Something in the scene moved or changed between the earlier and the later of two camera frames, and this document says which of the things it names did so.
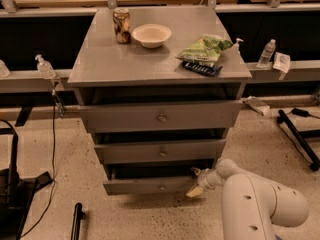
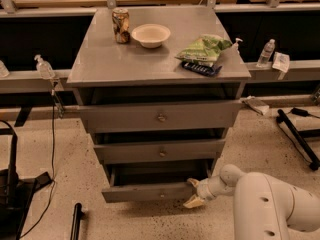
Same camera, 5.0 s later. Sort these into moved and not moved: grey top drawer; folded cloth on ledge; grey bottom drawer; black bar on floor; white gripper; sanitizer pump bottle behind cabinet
Moved: grey bottom drawer; white gripper
Not moved: folded cloth on ledge; sanitizer pump bottle behind cabinet; grey top drawer; black bar on floor
